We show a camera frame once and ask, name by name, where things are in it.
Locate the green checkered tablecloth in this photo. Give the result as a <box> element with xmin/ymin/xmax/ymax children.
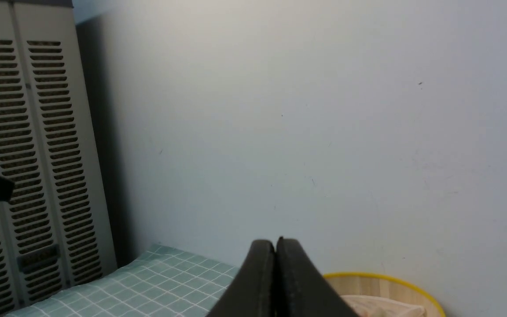
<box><xmin>9</xmin><ymin>243</ymin><xmax>238</xmax><ymax>317</ymax></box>

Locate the beige louvered cabinet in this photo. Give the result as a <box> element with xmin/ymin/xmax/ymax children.
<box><xmin>0</xmin><ymin>0</ymin><xmax>118</xmax><ymax>316</ymax></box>

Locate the white steamer liner paper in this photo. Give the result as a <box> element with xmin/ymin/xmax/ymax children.
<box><xmin>340</xmin><ymin>295</ymin><xmax>426</xmax><ymax>317</ymax></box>

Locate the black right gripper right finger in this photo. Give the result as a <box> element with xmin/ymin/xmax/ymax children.
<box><xmin>276</xmin><ymin>237</ymin><xmax>357</xmax><ymax>317</ymax></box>

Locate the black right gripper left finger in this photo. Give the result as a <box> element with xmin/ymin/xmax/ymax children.
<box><xmin>208</xmin><ymin>240</ymin><xmax>276</xmax><ymax>317</ymax></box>

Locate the bamboo steamer basket yellow rim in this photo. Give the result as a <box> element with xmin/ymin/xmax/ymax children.
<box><xmin>324</xmin><ymin>272</ymin><xmax>445</xmax><ymax>317</ymax></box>

